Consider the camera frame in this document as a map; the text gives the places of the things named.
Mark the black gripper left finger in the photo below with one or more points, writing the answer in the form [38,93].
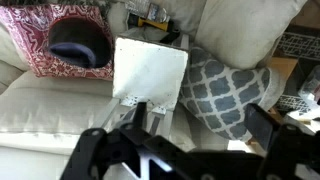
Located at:
[140,115]

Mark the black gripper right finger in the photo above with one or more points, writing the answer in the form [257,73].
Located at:
[261,126]

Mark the black fedora hat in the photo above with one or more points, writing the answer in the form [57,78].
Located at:
[80,43]

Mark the grey white lattice pillow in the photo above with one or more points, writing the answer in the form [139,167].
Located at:
[226,90]

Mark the dark lattice pattern rug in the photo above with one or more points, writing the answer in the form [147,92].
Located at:
[300,45]

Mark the cream fabric sofa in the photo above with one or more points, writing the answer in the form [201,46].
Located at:
[50,106]

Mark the yellow black tool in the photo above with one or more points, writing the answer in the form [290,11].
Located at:
[153,24]

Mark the plain cream pillow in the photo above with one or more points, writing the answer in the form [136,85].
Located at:
[243,30]

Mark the clear plastic bottle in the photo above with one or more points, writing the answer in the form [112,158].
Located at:
[150,10]

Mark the red white patterned cloth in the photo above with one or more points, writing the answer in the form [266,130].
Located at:
[26,36]

